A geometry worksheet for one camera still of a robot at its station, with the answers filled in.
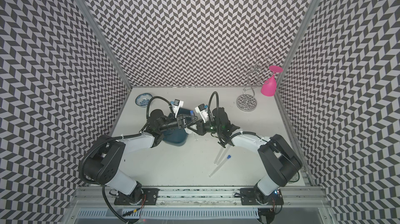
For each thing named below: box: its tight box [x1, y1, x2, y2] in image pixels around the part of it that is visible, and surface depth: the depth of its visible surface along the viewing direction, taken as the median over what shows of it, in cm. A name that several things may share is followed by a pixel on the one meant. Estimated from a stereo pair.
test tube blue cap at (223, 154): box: [216, 144, 231, 166], surface depth 86 cm
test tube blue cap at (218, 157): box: [213, 146, 226, 166], surface depth 87 cm
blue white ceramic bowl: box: [134, 92, 153, 108], surface depth 110 cm
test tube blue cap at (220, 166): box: [208, 154, 232, 178], surface depth 84 cm
